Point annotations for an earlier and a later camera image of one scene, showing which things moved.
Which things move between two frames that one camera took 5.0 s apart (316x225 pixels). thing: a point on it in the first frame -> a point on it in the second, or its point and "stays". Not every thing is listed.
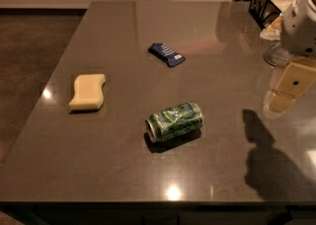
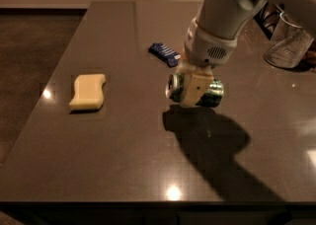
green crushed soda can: x=175 y=120 -> x=175 y=91
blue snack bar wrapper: x=169 y=56 stays
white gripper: x=300 y=33 -> x=204 y=50
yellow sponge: x=89 y=94 stays
